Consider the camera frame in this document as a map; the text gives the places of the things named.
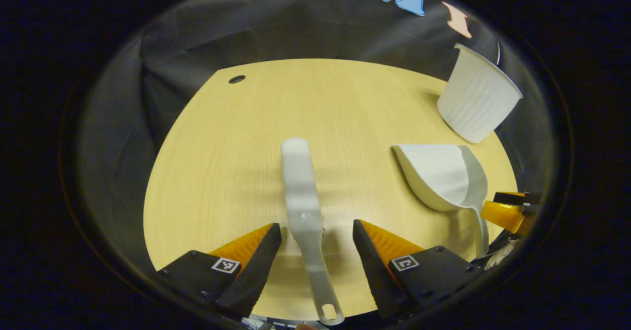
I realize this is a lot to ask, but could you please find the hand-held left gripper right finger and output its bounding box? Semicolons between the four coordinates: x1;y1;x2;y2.
352;219;486;319

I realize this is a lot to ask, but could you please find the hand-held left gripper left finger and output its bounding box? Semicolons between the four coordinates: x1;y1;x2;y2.
158;222;282;319

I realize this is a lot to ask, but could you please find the white dustpan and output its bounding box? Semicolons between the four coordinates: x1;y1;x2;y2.
392;144;490;259

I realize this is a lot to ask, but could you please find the small white broom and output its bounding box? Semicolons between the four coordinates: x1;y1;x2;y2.
280;138;346;327

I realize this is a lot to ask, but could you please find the white ribbed garbage bin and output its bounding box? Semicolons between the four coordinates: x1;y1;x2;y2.
437;43;523;144

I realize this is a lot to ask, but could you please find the black backdrop cloth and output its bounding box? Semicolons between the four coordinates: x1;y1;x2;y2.
79;0;548;271

